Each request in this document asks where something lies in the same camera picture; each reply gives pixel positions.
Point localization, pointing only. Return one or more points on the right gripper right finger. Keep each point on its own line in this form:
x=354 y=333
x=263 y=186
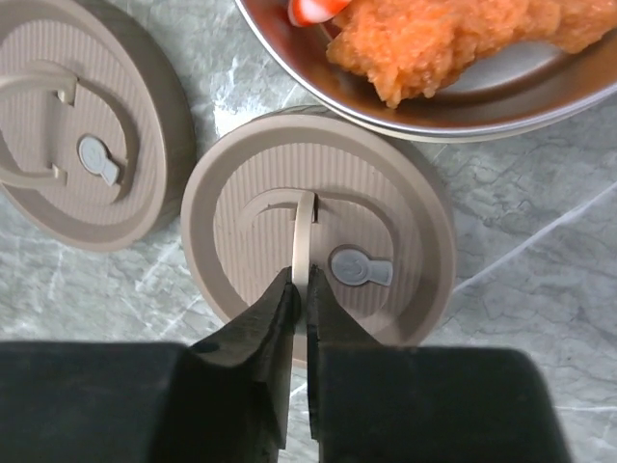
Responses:
x=370 y=402

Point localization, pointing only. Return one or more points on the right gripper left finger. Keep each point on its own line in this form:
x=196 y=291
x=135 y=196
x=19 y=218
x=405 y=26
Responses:
x=222 y=399

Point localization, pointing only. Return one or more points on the brown round lid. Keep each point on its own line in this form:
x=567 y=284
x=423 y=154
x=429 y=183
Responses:
x=382 y=230
x=97 y=137

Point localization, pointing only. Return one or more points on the orange fried piece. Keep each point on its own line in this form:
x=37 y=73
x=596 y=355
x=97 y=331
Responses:
x=411 y=48

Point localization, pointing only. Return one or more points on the orange shrimp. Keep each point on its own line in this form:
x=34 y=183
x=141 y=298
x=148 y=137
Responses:
x=305 y=13

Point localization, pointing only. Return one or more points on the right round metal container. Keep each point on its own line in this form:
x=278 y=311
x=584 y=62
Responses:
x=524 y=87

